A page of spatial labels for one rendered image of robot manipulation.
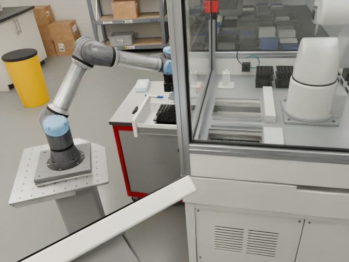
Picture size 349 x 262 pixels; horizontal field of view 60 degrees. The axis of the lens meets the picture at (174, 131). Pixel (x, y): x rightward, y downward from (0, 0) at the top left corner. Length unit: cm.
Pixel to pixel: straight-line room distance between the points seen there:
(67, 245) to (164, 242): 148
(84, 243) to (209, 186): 61
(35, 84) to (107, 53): 272
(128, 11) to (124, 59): 394
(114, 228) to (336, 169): 75
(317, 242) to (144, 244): 116
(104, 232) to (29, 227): 186
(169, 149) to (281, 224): 91
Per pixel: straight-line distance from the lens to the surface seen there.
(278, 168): 111
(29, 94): 419
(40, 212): 262
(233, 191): 118
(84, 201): 172
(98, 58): 150
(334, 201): 124
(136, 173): 217
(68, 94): 163
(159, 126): 157
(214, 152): 107
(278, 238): 139
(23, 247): 245
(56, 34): 603
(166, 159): 201
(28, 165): 176
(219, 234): 140
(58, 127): 152
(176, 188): 76
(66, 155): 158
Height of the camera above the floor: 171
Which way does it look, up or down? 33 degrees down
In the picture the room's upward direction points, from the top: 5 degrees counter-clockwise
